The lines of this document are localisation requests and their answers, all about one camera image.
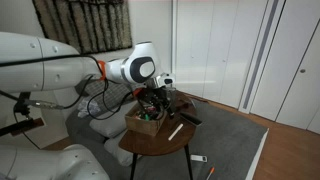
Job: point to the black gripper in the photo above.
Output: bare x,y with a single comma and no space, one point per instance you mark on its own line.
156,96

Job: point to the white stick object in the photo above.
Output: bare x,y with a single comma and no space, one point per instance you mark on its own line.
175,131

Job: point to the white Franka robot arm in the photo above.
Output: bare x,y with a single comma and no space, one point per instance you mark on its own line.
33,66

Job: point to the brown cardboard box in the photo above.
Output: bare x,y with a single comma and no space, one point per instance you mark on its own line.
143,124

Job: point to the red marker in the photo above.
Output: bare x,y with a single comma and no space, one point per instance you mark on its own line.
150,109

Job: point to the green marker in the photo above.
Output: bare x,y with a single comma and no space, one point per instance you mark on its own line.
146,116

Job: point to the black remote control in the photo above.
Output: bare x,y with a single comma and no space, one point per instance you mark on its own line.
191,119

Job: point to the dark wooden side table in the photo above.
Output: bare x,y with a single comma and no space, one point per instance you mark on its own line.
156,141

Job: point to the grey checked pillow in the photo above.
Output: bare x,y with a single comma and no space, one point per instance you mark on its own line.
115,95

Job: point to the white remote control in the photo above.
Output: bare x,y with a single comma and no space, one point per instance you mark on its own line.
198,158

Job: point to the light grey cushion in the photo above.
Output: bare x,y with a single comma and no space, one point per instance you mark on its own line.
110,125
116,150

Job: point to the grey floor rug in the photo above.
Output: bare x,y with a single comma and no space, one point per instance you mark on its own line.
226,140

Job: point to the white bifold closet doors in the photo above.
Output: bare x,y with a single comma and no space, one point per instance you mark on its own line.
206,50

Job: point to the orange pen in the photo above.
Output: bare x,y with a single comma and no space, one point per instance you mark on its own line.
210,173

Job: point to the crumpled light throw blanket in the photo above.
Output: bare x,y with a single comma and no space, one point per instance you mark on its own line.
87,108

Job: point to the grey sofa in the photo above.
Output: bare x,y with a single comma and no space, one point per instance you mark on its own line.
78,130

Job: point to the white door with knob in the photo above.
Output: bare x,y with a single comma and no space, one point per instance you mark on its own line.
293,93

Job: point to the brown wooden board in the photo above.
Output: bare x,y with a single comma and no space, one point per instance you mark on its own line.
35,124

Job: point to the round metal door knob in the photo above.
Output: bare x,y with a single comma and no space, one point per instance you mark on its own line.
302,70

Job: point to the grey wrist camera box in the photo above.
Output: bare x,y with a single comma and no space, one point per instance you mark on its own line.
165,80

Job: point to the woven striped wall tapestry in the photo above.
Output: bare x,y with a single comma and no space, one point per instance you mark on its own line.
83,23

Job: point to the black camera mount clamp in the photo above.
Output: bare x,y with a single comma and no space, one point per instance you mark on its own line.
20,105

